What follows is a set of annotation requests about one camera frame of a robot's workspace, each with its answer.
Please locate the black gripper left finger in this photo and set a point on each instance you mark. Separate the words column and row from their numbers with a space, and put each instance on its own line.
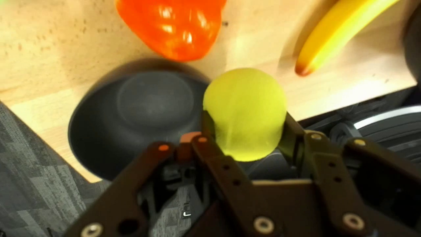
column 113, row 198

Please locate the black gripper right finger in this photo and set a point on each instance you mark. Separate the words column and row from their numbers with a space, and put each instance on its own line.
column 346, row 185

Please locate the large black bowl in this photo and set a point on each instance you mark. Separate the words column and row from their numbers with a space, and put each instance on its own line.
column 131, row 119

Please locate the yellow toy lemon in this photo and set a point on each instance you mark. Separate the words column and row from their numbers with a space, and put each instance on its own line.
column 244, row 114

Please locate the yellow toy banana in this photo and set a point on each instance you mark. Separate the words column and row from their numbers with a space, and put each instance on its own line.
column 333, row 35

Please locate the orange-red toy fruit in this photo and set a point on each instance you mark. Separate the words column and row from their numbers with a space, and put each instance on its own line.
column 175, row 27

